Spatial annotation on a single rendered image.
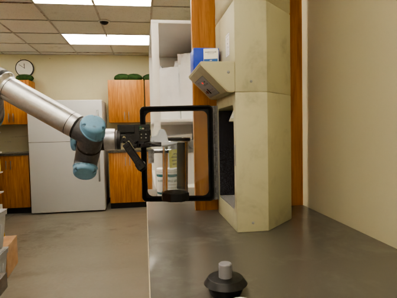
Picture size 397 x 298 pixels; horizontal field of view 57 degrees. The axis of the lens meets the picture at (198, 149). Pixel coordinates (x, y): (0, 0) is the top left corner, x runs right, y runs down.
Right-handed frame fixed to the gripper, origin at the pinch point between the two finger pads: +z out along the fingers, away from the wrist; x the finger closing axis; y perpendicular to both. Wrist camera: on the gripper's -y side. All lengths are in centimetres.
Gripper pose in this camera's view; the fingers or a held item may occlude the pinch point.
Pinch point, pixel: (173, 143)
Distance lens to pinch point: 132.6
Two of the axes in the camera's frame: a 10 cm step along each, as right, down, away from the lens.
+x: -1.5, -0.5, 9.9
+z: 9.9, -0.2, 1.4
